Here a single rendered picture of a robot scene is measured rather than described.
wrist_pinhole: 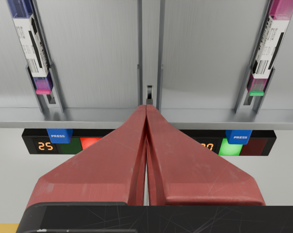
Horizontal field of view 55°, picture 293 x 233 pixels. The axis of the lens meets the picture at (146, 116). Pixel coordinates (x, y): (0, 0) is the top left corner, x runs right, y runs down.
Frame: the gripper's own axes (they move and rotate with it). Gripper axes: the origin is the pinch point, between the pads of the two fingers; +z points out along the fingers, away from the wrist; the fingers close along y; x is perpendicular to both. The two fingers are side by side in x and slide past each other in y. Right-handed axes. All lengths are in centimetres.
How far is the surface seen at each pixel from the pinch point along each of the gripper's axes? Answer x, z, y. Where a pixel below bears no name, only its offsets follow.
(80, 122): 10.9, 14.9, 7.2
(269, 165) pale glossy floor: 68, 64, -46
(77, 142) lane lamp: 17.4, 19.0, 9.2
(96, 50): 3.0, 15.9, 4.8
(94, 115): 10.6, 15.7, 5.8
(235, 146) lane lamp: 18.1, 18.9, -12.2
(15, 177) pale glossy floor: 71, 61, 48
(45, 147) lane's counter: 18.4, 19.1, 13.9
